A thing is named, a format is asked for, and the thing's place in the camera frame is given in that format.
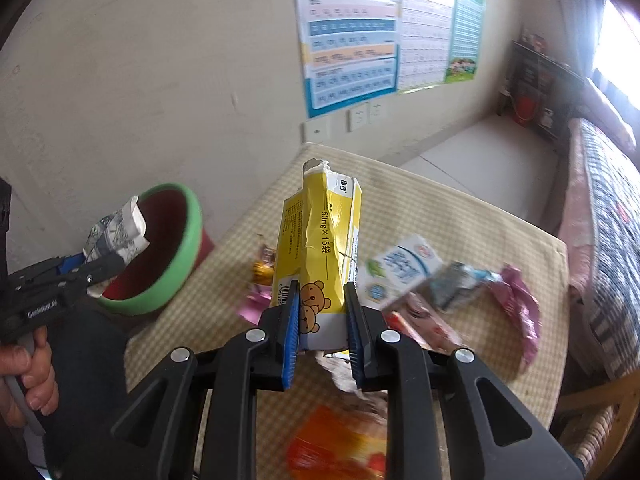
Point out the gold candy wrapper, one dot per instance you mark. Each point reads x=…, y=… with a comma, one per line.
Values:
x=262, y=272

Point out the window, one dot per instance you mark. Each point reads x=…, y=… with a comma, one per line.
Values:
x=620, y=45

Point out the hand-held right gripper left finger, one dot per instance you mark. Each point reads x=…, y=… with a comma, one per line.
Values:
x=291, y=340

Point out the red bucket with green rim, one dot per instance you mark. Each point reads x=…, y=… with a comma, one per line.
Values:
x=165, y=240

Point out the red snack packet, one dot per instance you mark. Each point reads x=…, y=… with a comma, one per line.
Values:
x=425, y=327

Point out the beige checkered tablecloth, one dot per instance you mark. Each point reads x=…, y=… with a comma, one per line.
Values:
x=450, y=200

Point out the large pink wrapper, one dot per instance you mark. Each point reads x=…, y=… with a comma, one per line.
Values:
x=522, y=305

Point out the white wall box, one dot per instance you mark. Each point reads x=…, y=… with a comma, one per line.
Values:
x=316, y=131

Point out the person's leg in dark pants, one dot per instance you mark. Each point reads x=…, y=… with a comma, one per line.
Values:
x=85, y=385

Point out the white milk carton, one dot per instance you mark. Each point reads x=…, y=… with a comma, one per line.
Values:
x=400, y=265

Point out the small pink wrapper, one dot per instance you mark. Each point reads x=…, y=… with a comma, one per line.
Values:
x=250, y=307

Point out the green bordered wall poster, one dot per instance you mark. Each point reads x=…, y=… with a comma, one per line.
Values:
x=467, y=30

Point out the white wall socket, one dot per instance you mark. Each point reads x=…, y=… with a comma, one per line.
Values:
x=358, y=118
x=377, y=110

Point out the dark storage shelf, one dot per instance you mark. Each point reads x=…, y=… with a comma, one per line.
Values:
x=545, y=85

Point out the bed with patterned blanket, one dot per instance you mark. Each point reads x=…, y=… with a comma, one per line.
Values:
x=610, y=235

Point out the yellow medicine box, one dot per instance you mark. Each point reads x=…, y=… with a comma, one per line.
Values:
x=320, y=230

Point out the blue chart wall poster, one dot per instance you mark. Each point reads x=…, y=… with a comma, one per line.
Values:
x=350, y=35

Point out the torn white paper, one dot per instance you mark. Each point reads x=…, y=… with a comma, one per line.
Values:
x=345, y=375

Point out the orange snack packet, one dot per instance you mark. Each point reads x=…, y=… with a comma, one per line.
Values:
x=330, y=440

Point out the printed white paper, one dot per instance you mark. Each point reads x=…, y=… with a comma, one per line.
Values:
x=112, y=232

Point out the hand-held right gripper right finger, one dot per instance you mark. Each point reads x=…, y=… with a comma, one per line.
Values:
x=354, y=345

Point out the small red bucket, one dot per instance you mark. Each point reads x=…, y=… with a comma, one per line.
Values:
x=526, y=107

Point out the pink pillow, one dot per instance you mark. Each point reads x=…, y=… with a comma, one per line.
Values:
x=610, y=110

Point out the person's left hand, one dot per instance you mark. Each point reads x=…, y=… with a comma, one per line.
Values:
x=37, y=375

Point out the white chart wall poster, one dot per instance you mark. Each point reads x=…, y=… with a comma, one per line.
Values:
x=425, y=45

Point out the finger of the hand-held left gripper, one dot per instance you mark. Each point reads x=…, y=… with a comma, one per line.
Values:
x=102, y=270
x=70, y=261

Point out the silver blue wrapper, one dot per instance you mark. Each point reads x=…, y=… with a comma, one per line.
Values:
x=455, y=282

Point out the patterned curtain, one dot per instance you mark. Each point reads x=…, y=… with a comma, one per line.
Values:
x=575, y=10

